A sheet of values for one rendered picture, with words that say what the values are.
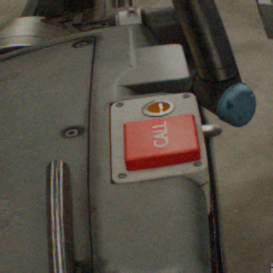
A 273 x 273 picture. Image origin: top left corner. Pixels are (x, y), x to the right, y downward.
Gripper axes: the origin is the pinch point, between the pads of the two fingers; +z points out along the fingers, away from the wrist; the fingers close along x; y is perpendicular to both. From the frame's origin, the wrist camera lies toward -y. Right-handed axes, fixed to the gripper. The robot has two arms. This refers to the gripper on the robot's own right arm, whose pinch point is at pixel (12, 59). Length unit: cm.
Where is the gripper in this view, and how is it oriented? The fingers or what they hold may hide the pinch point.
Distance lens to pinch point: 149.7
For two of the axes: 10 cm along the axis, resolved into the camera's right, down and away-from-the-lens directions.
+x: -1.5, -8.6, -4.9
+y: -0.3, -4.9, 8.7
